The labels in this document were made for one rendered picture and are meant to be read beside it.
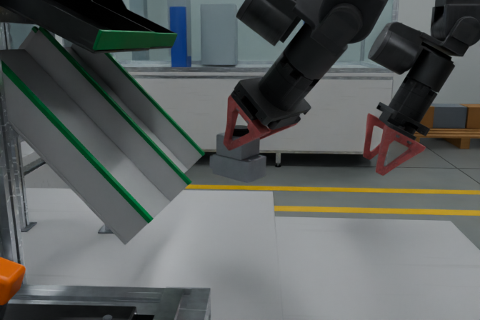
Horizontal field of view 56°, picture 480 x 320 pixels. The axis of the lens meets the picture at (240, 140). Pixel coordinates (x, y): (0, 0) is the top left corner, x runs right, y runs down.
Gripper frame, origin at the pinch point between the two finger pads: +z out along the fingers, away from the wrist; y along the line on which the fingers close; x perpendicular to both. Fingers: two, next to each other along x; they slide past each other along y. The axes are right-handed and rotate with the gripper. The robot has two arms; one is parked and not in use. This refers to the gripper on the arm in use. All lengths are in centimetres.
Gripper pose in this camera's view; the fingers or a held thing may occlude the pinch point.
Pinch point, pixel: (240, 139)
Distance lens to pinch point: 62.9
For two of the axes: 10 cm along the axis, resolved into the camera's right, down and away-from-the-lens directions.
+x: 5.9, 7.5, -2.9
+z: -5.2, 6.3, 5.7
